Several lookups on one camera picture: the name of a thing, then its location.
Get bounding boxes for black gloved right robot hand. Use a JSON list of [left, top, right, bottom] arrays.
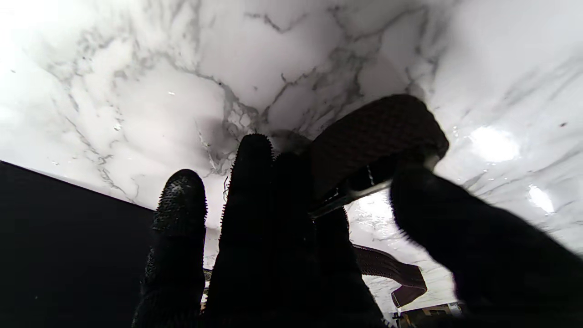
[[132, 133, 583, 328]]

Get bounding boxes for dark brown woven belt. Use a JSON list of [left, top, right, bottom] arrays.
[[307, 94, 450, 308]]

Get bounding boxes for black belt storage box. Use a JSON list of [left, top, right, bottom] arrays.
[[0, 160, 158, 328]]

